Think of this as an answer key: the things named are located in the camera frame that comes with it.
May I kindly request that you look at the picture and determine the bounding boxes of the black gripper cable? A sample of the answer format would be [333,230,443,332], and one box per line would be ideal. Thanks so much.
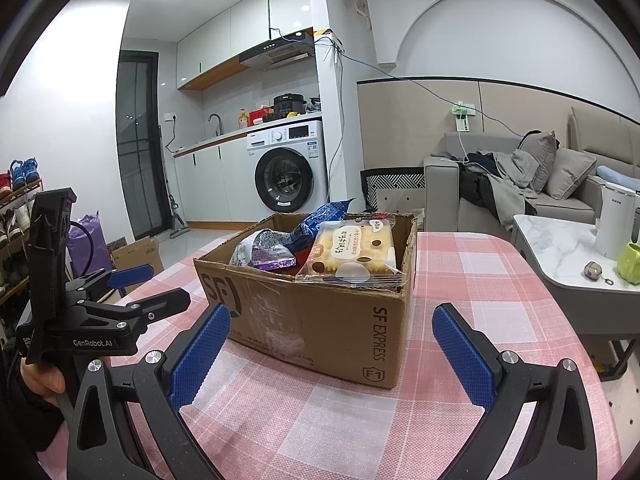
[70,219,96,281]

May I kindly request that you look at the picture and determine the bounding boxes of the green cup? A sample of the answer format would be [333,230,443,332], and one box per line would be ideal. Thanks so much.
[616,242,640,286]

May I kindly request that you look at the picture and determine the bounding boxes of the blue snack packet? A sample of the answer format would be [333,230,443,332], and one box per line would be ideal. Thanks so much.
[289,197,357,256]

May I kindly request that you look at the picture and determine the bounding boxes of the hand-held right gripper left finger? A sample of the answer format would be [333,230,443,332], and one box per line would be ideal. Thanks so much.
[66,302,233,480]

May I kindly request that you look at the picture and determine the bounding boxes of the dark grey cushion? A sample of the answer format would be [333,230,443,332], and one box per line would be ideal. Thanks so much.
[517,131,558,193]

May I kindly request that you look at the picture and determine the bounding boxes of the white upper kitchen cabinets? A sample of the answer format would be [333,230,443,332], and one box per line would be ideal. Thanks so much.
[176,0,315,92]

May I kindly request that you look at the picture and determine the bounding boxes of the white air conditioner pipe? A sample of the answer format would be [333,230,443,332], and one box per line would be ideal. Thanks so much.
[354,0,375,32]

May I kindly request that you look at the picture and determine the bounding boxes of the grey sofa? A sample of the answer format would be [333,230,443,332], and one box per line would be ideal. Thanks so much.
[424,107,640,233]

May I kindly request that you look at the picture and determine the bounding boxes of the clear cake packet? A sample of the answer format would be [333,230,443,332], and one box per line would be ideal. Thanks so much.
[295,215,405,288]

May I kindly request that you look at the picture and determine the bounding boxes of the dark glass door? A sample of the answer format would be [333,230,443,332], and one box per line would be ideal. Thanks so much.
[116,50,173,241]

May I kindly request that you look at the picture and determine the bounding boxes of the brown floor cardboard box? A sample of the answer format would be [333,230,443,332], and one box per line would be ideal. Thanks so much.
[107,236,166,291]

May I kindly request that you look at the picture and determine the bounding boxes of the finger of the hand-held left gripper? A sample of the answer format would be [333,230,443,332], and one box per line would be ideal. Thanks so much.
[75,287,192,335]
[64,263,156,306]

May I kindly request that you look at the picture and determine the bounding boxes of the white electric kettle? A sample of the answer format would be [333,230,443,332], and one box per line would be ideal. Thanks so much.
[593,182,640,261]

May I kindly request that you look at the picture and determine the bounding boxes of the green white wall charger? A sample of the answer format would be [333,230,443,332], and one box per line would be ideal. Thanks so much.
[450,101,478,133]

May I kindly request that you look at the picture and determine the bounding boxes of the grey garment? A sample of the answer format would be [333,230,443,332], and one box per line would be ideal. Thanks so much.
[492,152,541,218]

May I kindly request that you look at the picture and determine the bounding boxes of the white marble coffee table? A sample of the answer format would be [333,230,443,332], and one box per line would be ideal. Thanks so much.
[511,214,640,381]

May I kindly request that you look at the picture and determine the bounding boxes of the silver range hood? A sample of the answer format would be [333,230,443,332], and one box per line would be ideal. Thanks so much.
[239,30,316,72]

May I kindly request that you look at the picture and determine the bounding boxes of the white washing machine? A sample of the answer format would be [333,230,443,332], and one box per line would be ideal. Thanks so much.
[246,120,329,213]

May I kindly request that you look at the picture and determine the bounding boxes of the black wall cable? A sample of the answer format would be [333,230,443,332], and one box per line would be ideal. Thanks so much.
[340,52,526,136]

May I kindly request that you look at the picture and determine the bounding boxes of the black pressure cooker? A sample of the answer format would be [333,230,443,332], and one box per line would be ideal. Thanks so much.
[272,92,307,118]

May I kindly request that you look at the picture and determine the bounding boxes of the black jacket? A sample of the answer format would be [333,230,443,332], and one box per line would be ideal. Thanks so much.
[460,152,538,221]

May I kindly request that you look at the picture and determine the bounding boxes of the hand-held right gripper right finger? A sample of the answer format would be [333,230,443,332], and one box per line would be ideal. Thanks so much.
[431,302,623,480]

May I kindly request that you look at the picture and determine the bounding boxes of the white kitchen base cabinet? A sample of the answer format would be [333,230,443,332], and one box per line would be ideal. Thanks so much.
[173,141,256,223]

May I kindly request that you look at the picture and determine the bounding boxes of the light grey cushion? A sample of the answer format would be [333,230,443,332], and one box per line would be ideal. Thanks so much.
[542,147,598,201]

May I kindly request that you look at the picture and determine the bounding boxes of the grey stick vacuum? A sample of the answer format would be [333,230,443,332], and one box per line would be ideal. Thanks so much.
[167,195,190,239]

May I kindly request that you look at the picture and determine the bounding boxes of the person's left hand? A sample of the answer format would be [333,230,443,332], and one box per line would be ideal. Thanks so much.
[20,359,66,406]

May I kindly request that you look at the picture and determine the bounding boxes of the small metal keychain case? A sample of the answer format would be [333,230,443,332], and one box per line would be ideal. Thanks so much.
[582,261,613,285]

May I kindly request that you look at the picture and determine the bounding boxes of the pink plaid tablecloth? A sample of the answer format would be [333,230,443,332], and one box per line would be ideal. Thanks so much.
[107,230,623,480]

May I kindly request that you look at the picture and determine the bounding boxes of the purple plastic bag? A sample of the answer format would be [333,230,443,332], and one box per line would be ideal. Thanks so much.
[67,214,113,278]

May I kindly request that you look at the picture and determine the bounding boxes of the silver purple snack packet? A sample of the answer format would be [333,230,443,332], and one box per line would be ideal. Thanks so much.
[229,228,297,272]

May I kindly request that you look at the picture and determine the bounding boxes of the wooden shoe rack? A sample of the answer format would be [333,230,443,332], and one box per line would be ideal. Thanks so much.
[0,180,46,311]

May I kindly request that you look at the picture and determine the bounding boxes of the light blue bolster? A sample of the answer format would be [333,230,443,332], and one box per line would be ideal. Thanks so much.
[595,165,640,188]

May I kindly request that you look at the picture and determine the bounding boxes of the blue sneakers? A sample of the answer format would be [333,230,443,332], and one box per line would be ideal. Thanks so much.
[10,158,41,188]

